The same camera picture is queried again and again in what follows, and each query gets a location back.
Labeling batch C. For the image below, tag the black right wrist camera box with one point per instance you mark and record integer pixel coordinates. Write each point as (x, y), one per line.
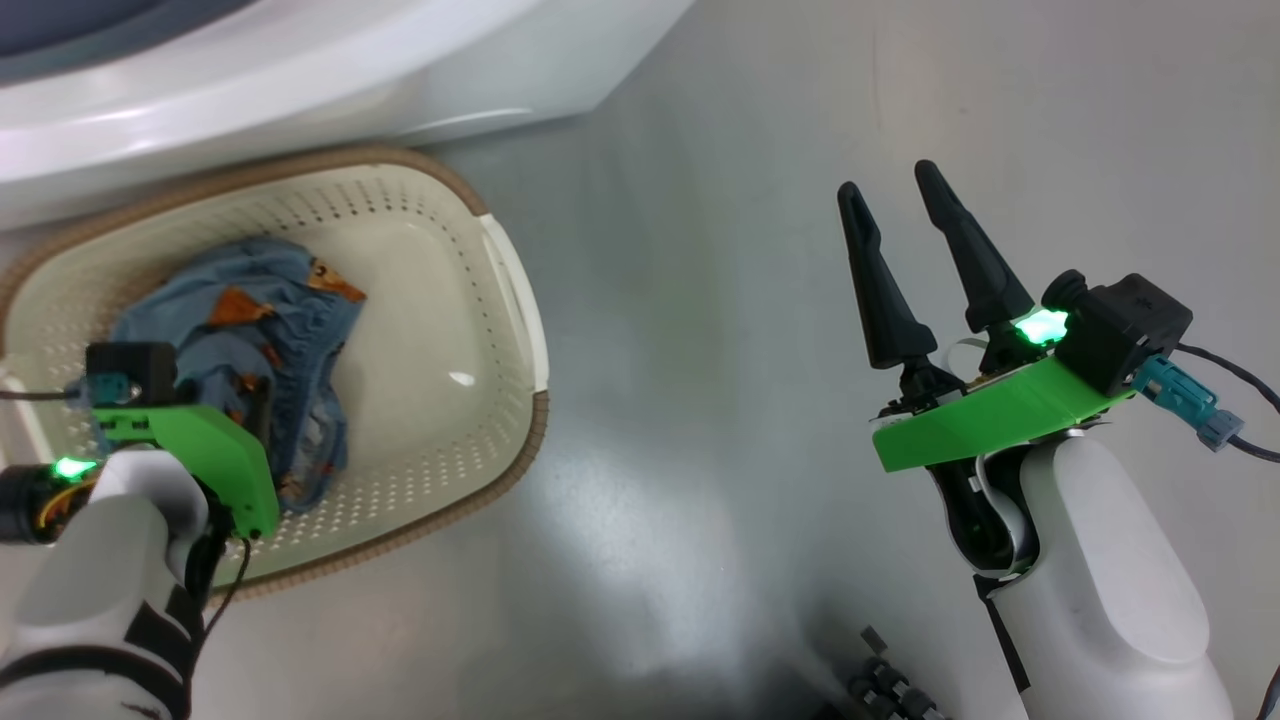
(1130, 325)

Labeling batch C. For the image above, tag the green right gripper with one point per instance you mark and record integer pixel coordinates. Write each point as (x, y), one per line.
(980, 420)

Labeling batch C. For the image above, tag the cream perforated laundry basket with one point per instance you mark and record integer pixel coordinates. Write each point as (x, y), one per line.
(430, 350)

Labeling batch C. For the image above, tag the grey ribbed robot base part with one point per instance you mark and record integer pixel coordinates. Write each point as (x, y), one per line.
(890, 685)

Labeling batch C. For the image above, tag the white front-load washing machine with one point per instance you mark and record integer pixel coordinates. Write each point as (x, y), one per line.
(300, 80)

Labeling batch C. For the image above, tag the blue bear print garment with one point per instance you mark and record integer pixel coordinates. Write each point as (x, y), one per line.
(260, 320)

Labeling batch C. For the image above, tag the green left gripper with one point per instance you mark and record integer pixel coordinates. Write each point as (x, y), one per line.
(220, 450)

